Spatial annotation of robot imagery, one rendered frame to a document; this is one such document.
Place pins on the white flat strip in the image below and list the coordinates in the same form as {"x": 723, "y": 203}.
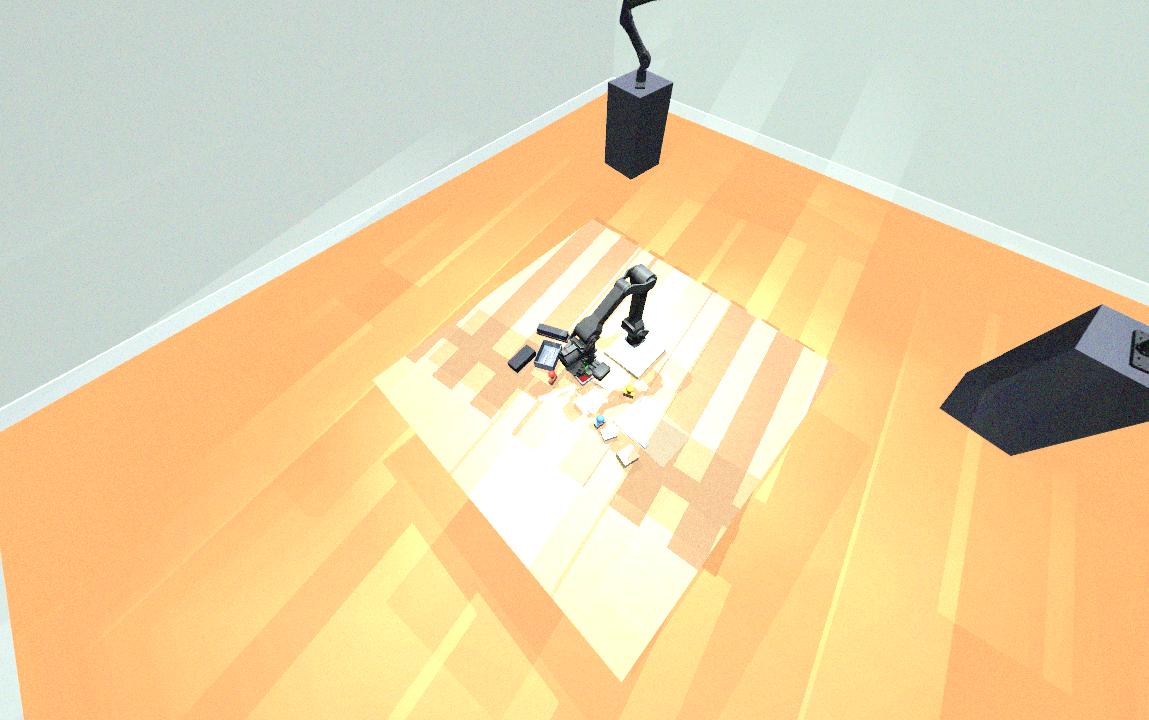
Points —
{"x": 561, "y": 391}

